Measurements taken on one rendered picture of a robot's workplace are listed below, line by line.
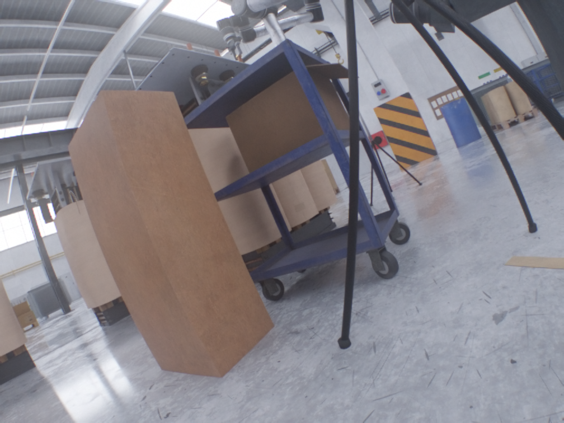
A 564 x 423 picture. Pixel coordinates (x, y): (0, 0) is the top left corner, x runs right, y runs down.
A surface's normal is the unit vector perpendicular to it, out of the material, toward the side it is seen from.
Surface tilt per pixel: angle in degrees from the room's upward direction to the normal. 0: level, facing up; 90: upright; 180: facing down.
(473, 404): 0
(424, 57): 90
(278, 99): 90
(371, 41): 90
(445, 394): 0
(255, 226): 90
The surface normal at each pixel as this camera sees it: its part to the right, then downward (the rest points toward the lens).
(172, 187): 0.77, -0.33
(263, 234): 0.33, -0.11
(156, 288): -0.49, 0.24
